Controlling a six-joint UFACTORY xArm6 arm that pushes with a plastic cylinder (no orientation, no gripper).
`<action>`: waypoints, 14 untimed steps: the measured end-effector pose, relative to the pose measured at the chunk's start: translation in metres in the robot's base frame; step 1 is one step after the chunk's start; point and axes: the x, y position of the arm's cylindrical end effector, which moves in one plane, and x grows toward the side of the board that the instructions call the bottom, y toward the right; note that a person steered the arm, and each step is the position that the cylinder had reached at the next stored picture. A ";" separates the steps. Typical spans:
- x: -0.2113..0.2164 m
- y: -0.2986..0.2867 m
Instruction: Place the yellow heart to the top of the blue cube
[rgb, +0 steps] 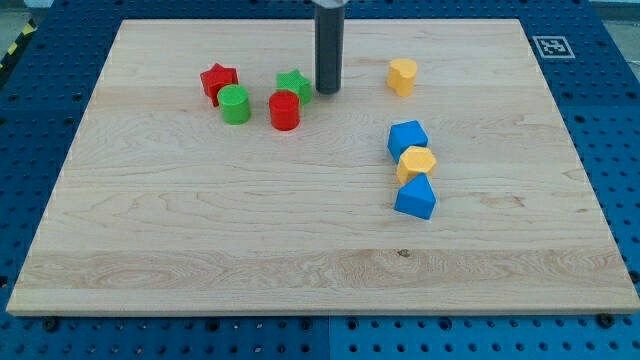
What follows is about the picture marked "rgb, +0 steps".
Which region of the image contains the silver rod mount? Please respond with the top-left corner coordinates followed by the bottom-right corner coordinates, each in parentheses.
top-left (311, 0), bottom-right (348, 8)

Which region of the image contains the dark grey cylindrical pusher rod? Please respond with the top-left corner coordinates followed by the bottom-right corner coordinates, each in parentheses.
top-left (314, 3), bottom-right (345, 94)

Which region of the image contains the yellow heart block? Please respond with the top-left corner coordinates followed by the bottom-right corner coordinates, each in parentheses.
top-left (386, 58), bottom-right (418, 97)

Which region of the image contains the blue cube block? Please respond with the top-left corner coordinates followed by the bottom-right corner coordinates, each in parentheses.
top-left (387, 120), bottom-right (429, 163)

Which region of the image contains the green star block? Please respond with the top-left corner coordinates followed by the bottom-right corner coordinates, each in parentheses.
top-left (276, 69), bottom-right (312, 105)

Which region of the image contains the red cylinder block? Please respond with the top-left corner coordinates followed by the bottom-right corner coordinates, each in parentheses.
top-left (269, 90), bottom-right (300, 131)

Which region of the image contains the red star block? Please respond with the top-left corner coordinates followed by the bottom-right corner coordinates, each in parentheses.
top-left (200, 63), bottom-right (239, 107)

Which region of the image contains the green cylinder block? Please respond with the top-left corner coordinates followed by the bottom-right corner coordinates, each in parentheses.
top-left (217, 84), bottom-right (251, 125)

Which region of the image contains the yellow hexagon block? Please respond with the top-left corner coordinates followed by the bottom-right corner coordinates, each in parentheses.
top-left (396, 146), bottom-right (437, 185)

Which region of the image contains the light wooden board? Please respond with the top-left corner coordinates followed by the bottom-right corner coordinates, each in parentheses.
top-left (7, 19), bottom-right (639, 317)

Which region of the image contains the blue triangular prism block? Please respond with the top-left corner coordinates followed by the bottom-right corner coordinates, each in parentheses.
top-left (394, 173), bottom-right (437, 220)

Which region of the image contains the white fiducial marker tag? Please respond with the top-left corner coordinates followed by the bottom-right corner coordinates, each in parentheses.
top-left (532, 35), bottom-right (575, 59)

